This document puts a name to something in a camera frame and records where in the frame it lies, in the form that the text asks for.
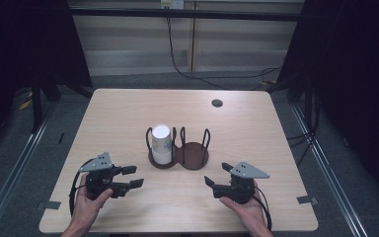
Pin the grey tape strip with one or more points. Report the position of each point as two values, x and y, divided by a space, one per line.
50 205
306 199

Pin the white wall socket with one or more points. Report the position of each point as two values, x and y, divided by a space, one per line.
172 4

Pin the black metal stand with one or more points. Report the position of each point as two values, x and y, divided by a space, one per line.
37 105
308 102

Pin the black horizontal metal bar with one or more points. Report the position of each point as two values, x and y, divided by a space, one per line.
184 14

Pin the round black table grommet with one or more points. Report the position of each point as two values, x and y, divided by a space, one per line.
217 103

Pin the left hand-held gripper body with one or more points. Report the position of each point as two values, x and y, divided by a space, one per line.
96 162

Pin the metal floor rail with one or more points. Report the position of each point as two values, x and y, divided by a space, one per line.
11 177
332 177

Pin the brown double cup holder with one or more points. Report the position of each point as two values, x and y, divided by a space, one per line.
192 156

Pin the yellow floor tape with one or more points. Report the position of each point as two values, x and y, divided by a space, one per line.
25 104

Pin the person's right hand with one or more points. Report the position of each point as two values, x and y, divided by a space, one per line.
248 212

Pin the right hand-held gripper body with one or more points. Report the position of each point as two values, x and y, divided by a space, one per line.
246 171

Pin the person's left hand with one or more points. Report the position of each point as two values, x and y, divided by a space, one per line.
85 209

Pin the black curtain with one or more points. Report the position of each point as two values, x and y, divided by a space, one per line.
19 42
358 65

